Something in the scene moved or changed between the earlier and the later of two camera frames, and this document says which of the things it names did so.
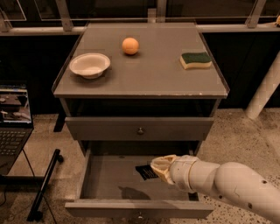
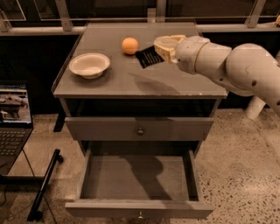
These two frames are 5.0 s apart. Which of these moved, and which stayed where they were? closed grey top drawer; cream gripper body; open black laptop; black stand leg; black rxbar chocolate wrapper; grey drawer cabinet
Moved: cream gripper body; black rxbar chocolate wrapper
Stayed: open black laptop; black stand leg; grey drawer cabinet; closed grey top drawer
